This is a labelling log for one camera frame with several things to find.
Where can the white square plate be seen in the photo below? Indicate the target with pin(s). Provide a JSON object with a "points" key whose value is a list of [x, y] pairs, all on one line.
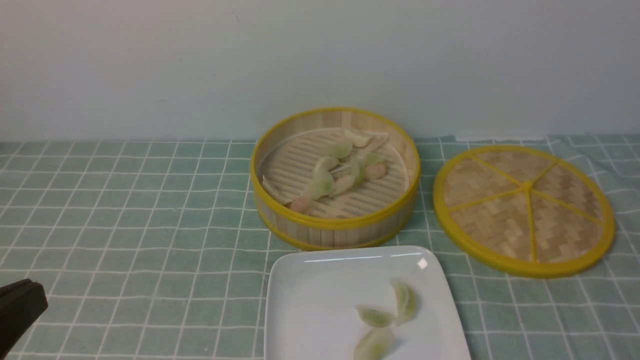
{"points": [[312, 297]]}

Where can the pinkish white dumpling right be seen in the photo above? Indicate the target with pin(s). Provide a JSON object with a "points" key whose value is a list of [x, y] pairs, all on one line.
{"points": [[374, 166]]}

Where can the yellow-rimmed bamboo steamer basket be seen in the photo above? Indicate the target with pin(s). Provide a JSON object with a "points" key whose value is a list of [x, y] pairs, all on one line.
{"points": [[311, 233]]}

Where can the pinkish dumpling front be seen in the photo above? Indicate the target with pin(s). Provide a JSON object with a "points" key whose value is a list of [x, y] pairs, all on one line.
{"points": [[303, 204]]}

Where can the green dumpling back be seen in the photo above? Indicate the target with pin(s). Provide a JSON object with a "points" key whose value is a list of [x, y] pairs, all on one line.
{"points": [[340, 150]]}

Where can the light green steamed dumpling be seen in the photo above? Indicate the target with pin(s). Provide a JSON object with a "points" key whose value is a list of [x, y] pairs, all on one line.
{"points": [[407, 301]]}

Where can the yellow-rimmed woven steamer lid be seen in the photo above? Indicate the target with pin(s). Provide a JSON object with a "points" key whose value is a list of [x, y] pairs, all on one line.
{"points": [[523, 211]]}

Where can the green dumpling centre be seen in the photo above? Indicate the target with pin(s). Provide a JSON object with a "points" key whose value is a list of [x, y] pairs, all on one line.
{"points": [[322, 184]]}

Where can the pale green steamed dumpling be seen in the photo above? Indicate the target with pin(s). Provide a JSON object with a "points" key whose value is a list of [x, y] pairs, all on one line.
{"points": [[375, 344]]}

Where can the white dumpling middle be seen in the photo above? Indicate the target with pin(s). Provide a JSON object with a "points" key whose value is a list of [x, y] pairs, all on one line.
{"points": [[325, 164]]}

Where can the white dumpling back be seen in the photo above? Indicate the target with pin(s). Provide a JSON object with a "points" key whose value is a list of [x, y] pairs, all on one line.
{"points": [[357, 138]]}

